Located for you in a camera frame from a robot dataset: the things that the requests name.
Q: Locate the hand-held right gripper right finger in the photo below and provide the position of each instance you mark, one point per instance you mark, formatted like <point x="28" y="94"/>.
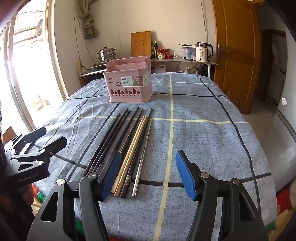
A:
<point x="186" y="178"/>

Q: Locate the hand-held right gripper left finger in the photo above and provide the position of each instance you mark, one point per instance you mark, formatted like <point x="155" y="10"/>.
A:
<point x="112" y="178"/>

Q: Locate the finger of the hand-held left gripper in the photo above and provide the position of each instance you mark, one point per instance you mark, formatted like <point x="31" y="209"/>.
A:
<point x="34" y="136"/>
<point x="55" y="144"/>

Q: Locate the wooden chopstick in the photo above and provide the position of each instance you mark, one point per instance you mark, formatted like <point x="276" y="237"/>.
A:
<point x="124" y="162"/>
<point x="129" y="162"/>

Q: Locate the black chopstick patterned end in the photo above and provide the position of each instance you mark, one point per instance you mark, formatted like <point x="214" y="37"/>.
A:
<point x="134" y="162"/>

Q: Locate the metal chopstick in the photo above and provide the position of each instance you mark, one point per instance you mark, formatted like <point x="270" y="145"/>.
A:
<point x="141" y="162"/>

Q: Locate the pink plastic basket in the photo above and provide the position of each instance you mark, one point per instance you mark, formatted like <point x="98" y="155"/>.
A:
<point x="145" y="92"/>

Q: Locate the blue plaid tablecloth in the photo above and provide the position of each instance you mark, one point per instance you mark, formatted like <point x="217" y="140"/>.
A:
<point x="203" y="139"/>

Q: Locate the window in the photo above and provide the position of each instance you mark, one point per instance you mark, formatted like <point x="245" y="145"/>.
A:
<point x="27" y="69"/>

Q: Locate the low steel rack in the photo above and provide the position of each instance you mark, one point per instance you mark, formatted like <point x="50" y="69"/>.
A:
<point x="92" y="73"/>

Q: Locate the beige power strip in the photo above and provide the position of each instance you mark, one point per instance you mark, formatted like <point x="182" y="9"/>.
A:
<point x="80" y="66"/>

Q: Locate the black induction cooker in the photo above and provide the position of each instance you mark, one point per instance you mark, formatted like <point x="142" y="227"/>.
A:
<point x="99" y="65"/>

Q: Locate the steel steamer pot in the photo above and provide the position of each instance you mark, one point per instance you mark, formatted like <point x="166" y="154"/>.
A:
<point x="106" y="54"/>

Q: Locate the silver refrigerator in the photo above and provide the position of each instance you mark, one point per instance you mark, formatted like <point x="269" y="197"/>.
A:
<point x="285" y="143"/>

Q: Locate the outdoor fan unit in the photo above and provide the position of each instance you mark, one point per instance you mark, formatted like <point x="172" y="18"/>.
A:
<point x="39" y="29"/>

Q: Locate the white plastic bag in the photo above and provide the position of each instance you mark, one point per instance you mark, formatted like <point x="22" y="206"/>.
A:
<point x="190" y="70"/>

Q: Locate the white plastic jug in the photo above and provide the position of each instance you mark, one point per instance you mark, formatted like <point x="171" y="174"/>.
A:
<point x="160" y="69"/>

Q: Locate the steel kitchen table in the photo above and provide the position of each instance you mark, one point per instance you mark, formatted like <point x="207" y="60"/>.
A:
<point x="173" y="60"/>

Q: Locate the wooden door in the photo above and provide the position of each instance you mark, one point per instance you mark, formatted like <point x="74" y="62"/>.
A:
<point x="235" y="69"/>

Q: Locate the hanging green cloth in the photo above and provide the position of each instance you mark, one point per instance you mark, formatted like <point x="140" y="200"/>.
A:
<point x="87" y="25"/>

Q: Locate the clear drinking glass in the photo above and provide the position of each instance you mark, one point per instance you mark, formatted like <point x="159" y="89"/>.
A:
<point x="176" y="54"/>

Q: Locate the water filter pitcher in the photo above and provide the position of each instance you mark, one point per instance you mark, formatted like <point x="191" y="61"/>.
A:
<point x="188" y="52"/>

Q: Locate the white electric kettle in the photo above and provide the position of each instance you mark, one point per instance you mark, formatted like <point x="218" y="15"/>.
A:
<point x="202" y="53"/>

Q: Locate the white jar red lid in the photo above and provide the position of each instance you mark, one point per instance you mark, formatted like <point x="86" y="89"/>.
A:
<point x="161" y="53"/>

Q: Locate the bamboo cutting board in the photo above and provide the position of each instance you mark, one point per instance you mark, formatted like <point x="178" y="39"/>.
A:
<point x="141" y="44"/>

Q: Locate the dark glass bottle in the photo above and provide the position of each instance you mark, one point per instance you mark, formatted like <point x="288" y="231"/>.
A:
<point x="152" y="51"/>

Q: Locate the soy sauce bottle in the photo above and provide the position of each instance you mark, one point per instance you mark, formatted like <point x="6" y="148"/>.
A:
<point x="156" y="49"/>

